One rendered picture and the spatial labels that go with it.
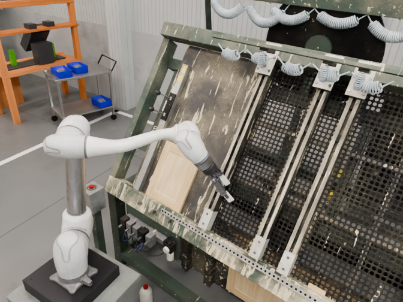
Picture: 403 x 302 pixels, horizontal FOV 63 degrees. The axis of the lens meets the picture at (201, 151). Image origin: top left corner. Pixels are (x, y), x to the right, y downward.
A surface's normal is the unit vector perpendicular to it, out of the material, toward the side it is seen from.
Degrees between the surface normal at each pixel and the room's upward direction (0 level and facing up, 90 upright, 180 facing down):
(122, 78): 90
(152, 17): 90
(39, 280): 2
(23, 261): 0
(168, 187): 56
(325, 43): 90
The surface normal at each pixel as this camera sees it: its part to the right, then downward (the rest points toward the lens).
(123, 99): -0.52, 0.41
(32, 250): 0.05, -0.86
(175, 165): -0.47, -0.16
